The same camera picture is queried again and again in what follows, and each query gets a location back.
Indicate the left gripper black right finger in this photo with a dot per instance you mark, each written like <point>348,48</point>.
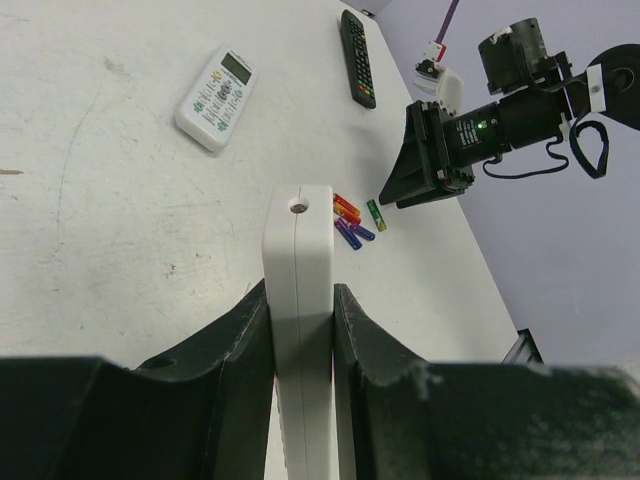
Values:
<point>401,417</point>

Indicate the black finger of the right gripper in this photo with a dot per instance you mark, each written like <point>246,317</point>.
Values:
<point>413,180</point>

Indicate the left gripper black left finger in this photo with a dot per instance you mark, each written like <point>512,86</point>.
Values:
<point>200,410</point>

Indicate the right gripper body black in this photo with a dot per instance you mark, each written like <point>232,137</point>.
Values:
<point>456,143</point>

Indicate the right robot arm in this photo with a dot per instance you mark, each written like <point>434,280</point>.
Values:
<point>542,101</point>

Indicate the black TV remote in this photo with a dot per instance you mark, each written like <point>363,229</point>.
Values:
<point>357,60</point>

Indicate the white AC remote with display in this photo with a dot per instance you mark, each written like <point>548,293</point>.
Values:
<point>213,105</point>

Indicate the blue battery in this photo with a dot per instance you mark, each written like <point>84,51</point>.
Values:
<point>347,234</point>
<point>360,231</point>

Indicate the red orange battery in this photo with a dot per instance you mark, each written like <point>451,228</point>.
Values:
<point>339,200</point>
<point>347,216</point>

